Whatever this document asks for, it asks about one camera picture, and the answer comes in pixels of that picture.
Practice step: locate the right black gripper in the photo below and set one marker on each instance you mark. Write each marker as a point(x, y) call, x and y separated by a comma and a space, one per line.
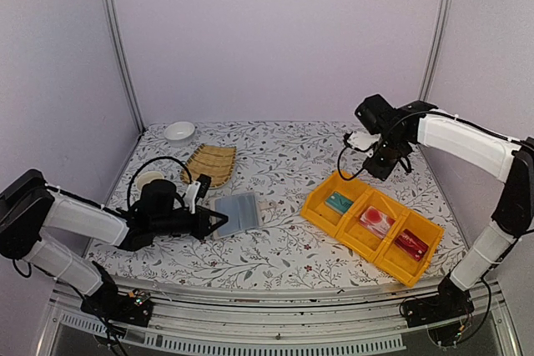
point(383, 172)

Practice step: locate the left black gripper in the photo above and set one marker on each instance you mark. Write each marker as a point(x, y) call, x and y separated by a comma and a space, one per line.
point(203, 228)

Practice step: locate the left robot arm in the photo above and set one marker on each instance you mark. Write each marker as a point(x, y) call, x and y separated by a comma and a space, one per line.
point(30, 207)

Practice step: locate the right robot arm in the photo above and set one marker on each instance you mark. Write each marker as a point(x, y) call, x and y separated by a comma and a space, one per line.
point(388, 137)

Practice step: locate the pink circle card stack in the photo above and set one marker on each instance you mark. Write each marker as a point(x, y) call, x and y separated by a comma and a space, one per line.
point(376, 222)

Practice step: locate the teal VIP card stack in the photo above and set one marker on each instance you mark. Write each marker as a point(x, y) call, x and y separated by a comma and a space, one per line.
point(338, 202)

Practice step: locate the red card stack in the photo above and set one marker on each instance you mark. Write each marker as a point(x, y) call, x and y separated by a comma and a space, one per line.
point(411, 244)

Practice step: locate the woven bamboo tray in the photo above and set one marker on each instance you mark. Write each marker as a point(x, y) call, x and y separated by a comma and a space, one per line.
point(213, 161)

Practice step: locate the white ceramic mug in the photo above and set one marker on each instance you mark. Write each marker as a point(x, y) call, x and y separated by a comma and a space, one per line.
point(146, 178)

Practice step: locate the yellow three-compartment bin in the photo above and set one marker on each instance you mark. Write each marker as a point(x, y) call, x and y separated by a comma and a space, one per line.
point(393, 237)

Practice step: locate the small white bowl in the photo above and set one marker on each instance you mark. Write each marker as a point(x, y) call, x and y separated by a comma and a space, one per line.
point(179, 133)

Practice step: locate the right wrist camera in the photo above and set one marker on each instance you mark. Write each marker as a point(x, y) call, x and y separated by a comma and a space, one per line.
point(361, 141)

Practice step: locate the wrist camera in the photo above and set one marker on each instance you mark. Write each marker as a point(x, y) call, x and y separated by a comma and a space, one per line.
point(361, 141)
point(195, 191)

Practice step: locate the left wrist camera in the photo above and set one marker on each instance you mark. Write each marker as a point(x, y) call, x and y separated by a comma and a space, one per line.
point(195, 191)

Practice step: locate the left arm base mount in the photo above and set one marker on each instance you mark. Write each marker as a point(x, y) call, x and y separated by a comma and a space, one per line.
point(108, 303)

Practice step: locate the front aluminium rail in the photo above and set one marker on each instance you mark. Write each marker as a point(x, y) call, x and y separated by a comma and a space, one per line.
point(335, 321)

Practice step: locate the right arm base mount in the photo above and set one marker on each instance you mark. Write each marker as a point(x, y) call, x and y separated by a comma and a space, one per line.
point(449, 302)

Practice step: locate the right aluminium frame post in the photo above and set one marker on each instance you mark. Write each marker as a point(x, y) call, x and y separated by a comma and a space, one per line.
point(443, 11)

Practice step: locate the aluminium frame post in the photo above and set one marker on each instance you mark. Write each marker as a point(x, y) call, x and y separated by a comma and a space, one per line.
point(119, 53)
point(443, 11)

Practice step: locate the left aluminium frame post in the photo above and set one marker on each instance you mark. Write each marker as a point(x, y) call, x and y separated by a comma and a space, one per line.
point(119, 53)

